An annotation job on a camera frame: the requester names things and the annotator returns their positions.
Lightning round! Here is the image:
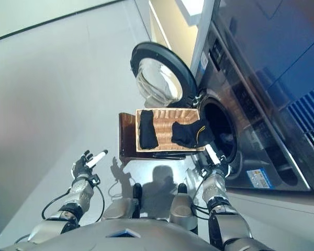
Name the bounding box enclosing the energy label sticker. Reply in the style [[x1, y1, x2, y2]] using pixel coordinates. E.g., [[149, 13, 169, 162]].
[[246, 168, 272, 188]]

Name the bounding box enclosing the dark brown wooden stool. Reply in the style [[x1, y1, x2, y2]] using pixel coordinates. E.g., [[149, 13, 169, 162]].
[[118, 112, 187, 164]]

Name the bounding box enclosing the grey robot torso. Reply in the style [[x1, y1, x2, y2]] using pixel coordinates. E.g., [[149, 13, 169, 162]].
[[0, 218, 226, 251]]

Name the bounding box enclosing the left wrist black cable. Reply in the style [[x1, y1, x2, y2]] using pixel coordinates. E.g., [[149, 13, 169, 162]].
[[41, 180, 106, 221]]

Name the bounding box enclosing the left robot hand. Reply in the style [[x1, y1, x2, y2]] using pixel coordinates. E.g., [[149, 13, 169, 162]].
[[72, 149, 109, 179]]

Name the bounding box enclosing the wicker laundry basket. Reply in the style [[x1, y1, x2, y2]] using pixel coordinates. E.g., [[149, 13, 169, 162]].
[[135, 107, 206, 153]]

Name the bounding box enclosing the narrow black garment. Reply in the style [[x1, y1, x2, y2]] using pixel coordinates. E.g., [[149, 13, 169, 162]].
[[139, 110, 159, 151]]

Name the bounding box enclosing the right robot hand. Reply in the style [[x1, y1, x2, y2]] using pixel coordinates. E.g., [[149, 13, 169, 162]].
[[198, 144, 231, 178]]

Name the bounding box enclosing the black garment with yellow stripe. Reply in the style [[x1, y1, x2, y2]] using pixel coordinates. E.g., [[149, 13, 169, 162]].
[[171, 119, 216, 147]]

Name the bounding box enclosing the silver washing machine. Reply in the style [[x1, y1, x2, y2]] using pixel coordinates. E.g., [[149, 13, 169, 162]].
[[189, 0, 314, 192]]

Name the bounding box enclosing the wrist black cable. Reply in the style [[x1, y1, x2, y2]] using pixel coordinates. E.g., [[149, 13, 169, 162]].
[[41, 180, 106, 221], [192, 180, 213, 218]]

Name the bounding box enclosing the round washing machine door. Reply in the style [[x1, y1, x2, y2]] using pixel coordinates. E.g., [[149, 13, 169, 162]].
[[130, 41, 200, 107]]

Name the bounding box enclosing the small blue white sticker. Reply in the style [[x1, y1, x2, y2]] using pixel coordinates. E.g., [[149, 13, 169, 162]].
[[200, 53, 209, 73]]

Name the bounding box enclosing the dark vent grille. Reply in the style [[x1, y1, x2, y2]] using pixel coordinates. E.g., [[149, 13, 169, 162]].
[[287, 83, 314, 163]]

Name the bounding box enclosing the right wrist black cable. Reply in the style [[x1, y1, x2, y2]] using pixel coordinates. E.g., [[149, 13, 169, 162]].
[[192, 180, 213, 218]]

